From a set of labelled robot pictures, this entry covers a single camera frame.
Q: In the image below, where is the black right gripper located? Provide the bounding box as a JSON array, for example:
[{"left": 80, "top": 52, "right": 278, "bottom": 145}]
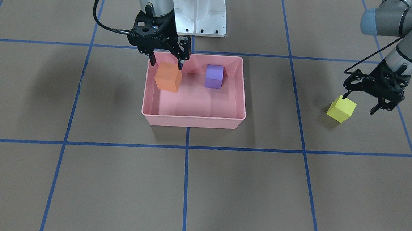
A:
[{"left": 127, "top": 11, "right": 191, "bottom": 70}]

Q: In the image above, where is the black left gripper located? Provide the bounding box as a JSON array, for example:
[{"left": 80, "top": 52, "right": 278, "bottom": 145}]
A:
[{"left": 342, "top": 60, "right": 411, "bottom": 115}]

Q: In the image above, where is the orange foam block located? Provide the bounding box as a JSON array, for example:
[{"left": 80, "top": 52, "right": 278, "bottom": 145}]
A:
[{"left": 154, "top": 63, "right": 182, "bottom": 93}]

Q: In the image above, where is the purple foam block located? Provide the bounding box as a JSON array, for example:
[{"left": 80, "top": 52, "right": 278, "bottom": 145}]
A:
[{"left": 204, "top": 64, "right": 224, "bottom": 89}]

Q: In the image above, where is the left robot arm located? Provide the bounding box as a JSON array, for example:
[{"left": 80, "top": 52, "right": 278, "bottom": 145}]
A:
[{"left": 342, "top": 0, "right": 412, "bottom": 114}]

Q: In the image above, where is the pink plastic bin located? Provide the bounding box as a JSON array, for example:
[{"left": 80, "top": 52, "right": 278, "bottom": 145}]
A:
[{"left": 141, "top": 54, "right": 246, "bottom": 129}]

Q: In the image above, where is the yellow foam block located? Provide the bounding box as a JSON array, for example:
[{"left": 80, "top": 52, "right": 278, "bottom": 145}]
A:
[{"left": 327, "top": 95, "right": 356, "bottom": 123}]

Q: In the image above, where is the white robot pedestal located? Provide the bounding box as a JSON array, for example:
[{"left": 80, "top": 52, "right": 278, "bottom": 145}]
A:
[{"left": 173, "top": 0, "right": 227, "bottom": 38}]

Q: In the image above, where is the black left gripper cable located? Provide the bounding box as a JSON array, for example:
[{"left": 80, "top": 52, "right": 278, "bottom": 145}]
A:
[{"left": 344, "top": 31, "right": 404, "bottom": 79}]

